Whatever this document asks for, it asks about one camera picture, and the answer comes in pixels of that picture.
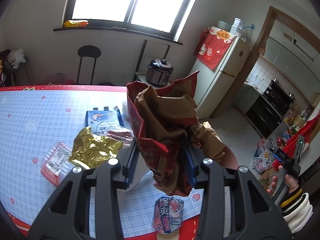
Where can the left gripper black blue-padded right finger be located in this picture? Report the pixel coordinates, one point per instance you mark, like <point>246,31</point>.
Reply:
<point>253,213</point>

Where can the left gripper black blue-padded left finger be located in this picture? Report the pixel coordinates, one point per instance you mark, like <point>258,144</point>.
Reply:
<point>66,213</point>

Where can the red clear plastic food tray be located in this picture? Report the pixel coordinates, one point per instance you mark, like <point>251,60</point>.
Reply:
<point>55,165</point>

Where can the red brown paper bag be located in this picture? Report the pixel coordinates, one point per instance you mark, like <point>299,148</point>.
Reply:
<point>164,121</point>

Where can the striped white sleeve forearm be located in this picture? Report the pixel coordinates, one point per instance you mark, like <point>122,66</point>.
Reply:
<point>296,209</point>

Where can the black kitchen stove unit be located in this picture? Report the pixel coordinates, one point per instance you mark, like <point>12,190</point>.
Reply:
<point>268,112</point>

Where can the pile of bags on floor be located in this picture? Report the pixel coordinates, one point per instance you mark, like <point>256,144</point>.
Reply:
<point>263,156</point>

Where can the gold foil wrapper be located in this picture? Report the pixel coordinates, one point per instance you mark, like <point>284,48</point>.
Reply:
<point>91,150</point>

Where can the blue white drink can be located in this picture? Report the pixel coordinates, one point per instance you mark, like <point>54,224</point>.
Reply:
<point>168,214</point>

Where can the red snack wrapper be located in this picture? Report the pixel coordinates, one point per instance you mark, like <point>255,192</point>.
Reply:
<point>120,133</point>

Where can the blue cardboard box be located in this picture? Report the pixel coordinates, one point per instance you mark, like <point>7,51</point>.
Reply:
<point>101,121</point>

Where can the white refrigerator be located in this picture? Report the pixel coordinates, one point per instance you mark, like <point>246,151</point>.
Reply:
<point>212,85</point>

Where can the red cloth on refrigerator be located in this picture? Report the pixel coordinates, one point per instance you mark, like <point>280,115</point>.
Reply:
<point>213,44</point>

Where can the silver electric pressure cooker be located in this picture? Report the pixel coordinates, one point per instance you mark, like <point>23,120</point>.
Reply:
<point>159,72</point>

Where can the black round stool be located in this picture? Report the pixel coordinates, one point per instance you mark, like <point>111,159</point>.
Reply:
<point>90,53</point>

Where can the orange yellow item on sill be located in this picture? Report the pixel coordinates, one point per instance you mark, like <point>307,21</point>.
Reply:
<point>75,23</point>

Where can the window with dark frame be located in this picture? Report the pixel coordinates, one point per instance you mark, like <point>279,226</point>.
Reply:
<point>163,19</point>

